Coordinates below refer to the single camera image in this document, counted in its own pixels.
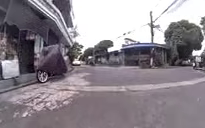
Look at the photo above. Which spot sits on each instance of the flat-topped tree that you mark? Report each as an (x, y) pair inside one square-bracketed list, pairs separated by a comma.
[(103, 45)]

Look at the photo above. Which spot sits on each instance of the white car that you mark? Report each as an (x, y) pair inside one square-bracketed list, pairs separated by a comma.
[(76, 62)]

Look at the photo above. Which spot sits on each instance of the blue-roofed building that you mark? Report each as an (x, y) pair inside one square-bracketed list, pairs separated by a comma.
[(140, 53)]

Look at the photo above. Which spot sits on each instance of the grey paved road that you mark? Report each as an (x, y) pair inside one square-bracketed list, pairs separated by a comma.
[(130, 106)]

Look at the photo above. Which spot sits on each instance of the vehicle under dark cover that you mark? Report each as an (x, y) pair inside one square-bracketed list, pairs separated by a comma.
[(51, 61)]

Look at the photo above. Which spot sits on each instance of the utility pole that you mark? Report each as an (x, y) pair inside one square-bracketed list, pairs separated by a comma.
[(151, 33)]

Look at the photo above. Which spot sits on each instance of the multi-storey building with balconies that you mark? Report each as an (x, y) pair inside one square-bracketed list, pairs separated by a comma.
[(30, 26)]

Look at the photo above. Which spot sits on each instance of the large dark green tree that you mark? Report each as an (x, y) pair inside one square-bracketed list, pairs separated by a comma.
[(183, 36)]

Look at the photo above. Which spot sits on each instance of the white board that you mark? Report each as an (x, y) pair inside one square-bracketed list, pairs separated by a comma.
[(10, 69)]

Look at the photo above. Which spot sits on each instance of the grey sidewalk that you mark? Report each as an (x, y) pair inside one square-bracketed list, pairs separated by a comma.
[(10, 83)]

